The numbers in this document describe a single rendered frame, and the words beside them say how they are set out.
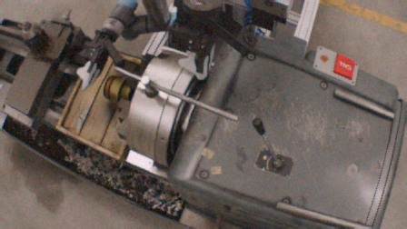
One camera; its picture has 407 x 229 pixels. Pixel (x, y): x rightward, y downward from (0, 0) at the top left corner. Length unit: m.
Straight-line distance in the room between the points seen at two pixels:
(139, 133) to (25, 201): 1.62
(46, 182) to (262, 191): 1.76
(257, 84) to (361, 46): 1.75
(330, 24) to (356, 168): 1.80
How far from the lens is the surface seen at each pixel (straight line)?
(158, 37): 2.26
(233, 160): 0.92
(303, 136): 0.95
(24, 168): 2.57
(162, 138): 1.02
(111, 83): 1.19
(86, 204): 2.32
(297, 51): 1.04
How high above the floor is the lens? 2.15
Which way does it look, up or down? 71 degrees down
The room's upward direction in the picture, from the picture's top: 11 degrees counter-clockwise
